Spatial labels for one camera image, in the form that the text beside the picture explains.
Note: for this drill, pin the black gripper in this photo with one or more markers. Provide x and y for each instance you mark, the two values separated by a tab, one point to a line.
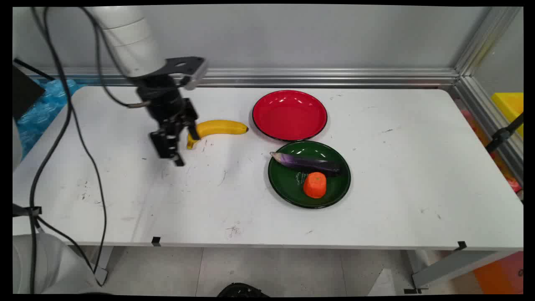
163	100

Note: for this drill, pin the purple eggplant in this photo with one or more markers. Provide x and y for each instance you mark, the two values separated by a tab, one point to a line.
309	162

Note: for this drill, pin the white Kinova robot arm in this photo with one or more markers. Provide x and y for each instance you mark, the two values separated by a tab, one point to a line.
129	42

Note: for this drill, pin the yellow banana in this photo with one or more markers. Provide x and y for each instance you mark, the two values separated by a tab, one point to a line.
217	127

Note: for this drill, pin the black table edge clip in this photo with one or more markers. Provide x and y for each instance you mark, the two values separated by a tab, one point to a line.
461	245
156	241

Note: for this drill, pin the red plate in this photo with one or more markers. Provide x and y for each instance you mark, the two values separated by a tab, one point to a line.
289	115

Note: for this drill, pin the green plate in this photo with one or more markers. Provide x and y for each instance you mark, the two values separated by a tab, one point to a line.
292	184

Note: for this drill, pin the blue bubble wrap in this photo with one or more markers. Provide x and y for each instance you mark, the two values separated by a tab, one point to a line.
42	108

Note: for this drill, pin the orange carrot piece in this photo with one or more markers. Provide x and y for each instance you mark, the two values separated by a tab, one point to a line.
314	185

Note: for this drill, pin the black panel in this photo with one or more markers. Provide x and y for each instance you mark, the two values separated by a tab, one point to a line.
23	90

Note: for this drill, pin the black object on floor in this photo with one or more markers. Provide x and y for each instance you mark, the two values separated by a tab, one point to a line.
242	290

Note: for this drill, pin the grey table leg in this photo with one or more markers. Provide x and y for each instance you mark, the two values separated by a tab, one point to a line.
455	267

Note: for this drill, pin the yellow box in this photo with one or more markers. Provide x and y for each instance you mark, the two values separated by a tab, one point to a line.
510	108

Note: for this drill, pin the orange box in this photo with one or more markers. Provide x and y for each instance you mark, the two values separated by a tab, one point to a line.
501	274

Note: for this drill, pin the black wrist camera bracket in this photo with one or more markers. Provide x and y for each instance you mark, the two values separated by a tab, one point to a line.
184	67

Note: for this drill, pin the horizontal aluminium frame rail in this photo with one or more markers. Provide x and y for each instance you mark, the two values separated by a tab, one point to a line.
334	77

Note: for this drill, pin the slanted aluminium frame rail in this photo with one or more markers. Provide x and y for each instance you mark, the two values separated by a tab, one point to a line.
489	121

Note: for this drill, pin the aluminium frame post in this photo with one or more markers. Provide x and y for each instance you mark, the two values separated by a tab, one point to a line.
489	39

